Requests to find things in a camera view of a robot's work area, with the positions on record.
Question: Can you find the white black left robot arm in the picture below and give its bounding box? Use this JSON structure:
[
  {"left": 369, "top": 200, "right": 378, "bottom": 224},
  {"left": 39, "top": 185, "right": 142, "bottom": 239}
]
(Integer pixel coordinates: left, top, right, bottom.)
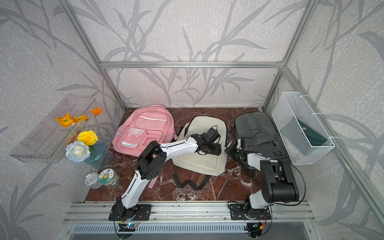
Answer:
[{"left": 116, "top": 128, "right": 221, "bottom": 211}]

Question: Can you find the controller circuit board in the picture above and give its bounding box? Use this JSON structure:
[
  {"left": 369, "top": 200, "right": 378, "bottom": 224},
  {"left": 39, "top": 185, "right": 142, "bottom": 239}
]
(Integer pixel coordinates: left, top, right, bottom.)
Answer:
[
  {"left": 245, "top": 223, "right": 266, "bottom": 239},
  {"left": 118, "top": 221, "right": 141, "bottom": 233}
]

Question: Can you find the left controller circuit board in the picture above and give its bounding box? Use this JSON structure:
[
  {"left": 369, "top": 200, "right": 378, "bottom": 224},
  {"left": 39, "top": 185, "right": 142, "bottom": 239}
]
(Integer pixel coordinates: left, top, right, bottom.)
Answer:
[{"left": 118, "top": 221, "right": 141, "bottom": 233}]

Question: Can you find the white wire mesh basket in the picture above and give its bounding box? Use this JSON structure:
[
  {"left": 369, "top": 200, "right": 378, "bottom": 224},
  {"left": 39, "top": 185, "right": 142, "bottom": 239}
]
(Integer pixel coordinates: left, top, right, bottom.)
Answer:
[{"left": 272, "top": 92, "right": 335, "bottom": 165}]

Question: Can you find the small orange artificial flower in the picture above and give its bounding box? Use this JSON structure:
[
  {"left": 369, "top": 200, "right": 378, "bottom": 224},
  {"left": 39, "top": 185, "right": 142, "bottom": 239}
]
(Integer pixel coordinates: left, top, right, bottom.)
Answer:
[{"left": 91, "top": 108, "right": 103, "bottom": 116}]

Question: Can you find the aluminium mounting rail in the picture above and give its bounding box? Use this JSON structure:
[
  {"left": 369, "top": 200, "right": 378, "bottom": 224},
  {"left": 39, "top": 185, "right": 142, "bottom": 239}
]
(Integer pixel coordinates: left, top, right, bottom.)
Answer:
[{"left": 63, "top": 201, "right": 316, "bottom": 224}]

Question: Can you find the clear plastic shelf tray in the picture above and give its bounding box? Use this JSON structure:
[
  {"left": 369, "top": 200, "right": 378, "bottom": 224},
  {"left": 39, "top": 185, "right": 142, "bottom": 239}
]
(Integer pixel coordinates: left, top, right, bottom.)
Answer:
[{"left": 10, "top": 94, "right": 98, "bottom": 164}]

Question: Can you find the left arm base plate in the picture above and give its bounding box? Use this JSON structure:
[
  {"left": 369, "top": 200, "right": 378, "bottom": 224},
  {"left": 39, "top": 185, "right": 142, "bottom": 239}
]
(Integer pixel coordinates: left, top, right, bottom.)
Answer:
[{"left": 108, "top": 204, "right": 152, "bottom": 222}]

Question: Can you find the grey fabric backpack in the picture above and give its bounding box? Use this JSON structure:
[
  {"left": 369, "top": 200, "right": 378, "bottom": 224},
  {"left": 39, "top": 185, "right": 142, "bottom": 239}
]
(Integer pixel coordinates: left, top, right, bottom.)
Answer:
[{"left": 226, "top": 112, "right": 289, "bottom": 179}]

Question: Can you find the right controller circuit board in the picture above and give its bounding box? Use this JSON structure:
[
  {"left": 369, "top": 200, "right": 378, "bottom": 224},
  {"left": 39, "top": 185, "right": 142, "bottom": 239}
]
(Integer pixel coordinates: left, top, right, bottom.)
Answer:
[{"left": 245, "top": 223, "right": 266, "bottom": 239}]

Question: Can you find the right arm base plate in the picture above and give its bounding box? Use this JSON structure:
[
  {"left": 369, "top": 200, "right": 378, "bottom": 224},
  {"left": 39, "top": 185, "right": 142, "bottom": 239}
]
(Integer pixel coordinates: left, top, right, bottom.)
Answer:
[{"left": 227, "top": 201, "right": 272, "bottom": 221}]

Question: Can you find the yellow artificial flower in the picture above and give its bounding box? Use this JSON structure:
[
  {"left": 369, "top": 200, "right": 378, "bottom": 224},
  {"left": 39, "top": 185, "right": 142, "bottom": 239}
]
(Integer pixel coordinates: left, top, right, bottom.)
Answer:
[{"left": 78, "top": 130, "right": 99, "bottom": 146}]

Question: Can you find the green book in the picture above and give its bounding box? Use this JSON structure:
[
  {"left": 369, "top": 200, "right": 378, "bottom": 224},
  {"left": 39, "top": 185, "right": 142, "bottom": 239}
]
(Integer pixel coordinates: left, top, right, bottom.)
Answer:
[{"left": 281, "top": 118, "right": 327, "bottom": 156}]

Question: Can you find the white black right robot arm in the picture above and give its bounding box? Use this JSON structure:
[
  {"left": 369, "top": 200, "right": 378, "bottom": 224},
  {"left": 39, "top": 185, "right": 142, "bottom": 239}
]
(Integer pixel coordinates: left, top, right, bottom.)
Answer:
[{"left": 226, "top": 139, "right": 304, "bottom": 209}]

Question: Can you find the green labelled tin can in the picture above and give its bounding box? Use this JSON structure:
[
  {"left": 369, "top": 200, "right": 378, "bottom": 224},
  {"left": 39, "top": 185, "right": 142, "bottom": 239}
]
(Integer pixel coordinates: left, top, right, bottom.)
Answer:
[{"left": 98, "top": 169, "right": 121, "bottom": 188}]

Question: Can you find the orange artificial poppy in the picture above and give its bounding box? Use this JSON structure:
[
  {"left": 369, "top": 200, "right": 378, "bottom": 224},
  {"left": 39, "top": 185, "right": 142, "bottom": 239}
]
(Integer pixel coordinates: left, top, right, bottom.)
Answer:
[{"left": 55, "top": 113, "right": 74, "bottom": 128}]

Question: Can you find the white artificial rose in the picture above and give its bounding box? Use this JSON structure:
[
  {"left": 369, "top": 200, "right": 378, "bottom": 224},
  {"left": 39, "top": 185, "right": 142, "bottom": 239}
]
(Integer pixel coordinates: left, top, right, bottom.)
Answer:
[{"left": 66, "top": 142, "right": 91, "bottom": 163}]

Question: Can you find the pink backpack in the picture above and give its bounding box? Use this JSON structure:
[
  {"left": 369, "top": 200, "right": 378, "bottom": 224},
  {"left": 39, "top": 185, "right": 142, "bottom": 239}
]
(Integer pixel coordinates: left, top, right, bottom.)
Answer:
[{"left": 111, "top": 104, "right": 178, "bottom": 189}]

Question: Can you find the teal glass vase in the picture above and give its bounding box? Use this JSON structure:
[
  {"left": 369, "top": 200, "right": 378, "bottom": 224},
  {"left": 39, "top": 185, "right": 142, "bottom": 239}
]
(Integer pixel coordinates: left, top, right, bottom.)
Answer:
[{"left": 84, "top": 144, "right": 114, "bottom": 170}]

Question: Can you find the silver tin can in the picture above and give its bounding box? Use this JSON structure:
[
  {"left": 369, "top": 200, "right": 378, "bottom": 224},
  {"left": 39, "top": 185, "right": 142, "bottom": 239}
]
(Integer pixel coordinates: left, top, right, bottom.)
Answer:
[{"left": 85, "top": 172, "right": 102, "bottom": 190}]

